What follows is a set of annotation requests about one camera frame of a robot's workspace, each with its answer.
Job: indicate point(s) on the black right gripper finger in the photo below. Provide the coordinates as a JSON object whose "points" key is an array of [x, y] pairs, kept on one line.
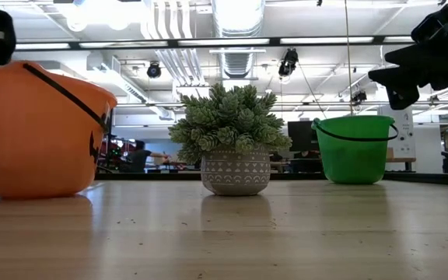
{"points": [[408, 56], [401, 85]]}

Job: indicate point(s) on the black round spotlight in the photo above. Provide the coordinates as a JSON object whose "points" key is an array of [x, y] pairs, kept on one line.
{"points": [[359, 97], [154, 71], [288, 62]]}

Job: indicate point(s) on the white pillar with sockets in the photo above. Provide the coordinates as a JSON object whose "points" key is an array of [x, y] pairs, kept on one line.
{"points": [[407, 132]]}

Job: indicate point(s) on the wooden bench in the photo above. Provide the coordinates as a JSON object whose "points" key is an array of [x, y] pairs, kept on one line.
{"points": [[403, 159]]}

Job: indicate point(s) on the green plastic bucket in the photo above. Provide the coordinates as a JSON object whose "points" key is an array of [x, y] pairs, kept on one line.
{"points": [[352, 159]]}

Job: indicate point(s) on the orange pumpkin bucket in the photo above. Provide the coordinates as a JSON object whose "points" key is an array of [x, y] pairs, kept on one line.
{"points": [[33, 136]]}

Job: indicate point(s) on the black monitor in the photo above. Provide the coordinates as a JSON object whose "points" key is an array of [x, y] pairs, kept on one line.
{"points": [[302, 136]]}

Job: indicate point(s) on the red storage bin rack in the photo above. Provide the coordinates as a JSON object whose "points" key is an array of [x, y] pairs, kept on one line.
{"points": [[121, 149]]}

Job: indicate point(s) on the artificial succulent in patterned pot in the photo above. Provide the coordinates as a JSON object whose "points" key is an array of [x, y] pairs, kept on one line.
{"points": [[228, 116]]}

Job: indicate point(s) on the black beam with light strips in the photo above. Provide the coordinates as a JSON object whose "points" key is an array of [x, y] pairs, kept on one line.
{"points": [[228, 40]]}

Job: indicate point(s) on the white pipe bundle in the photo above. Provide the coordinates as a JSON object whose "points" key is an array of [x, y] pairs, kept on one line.
{"points": [[177, 62]]}

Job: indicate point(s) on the white ventilation duct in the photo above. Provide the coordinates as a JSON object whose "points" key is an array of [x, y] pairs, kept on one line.
{"points": [[239, 19]]}

